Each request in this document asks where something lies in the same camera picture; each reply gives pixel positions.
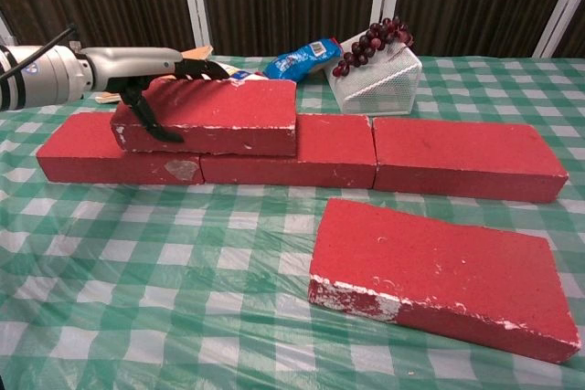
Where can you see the dark red grape bunch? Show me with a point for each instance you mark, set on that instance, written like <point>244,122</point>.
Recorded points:
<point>365,45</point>

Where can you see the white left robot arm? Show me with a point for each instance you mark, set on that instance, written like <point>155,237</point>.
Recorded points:
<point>41,75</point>

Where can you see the green white checkered tablecloth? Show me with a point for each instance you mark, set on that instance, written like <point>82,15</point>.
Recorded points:
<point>183,317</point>

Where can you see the red foam brick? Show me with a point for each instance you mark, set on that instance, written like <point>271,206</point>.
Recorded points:
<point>434,271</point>

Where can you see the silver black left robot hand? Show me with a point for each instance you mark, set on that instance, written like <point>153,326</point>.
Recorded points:
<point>137,63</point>

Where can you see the tan spiral notebook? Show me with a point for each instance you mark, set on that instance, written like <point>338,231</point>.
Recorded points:
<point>201,53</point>

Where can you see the blue snack packet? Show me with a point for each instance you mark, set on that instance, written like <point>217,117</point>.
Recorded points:
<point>297,63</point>

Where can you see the white and yellow snack packet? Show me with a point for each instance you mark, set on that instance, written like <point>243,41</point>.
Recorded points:
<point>237,72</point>

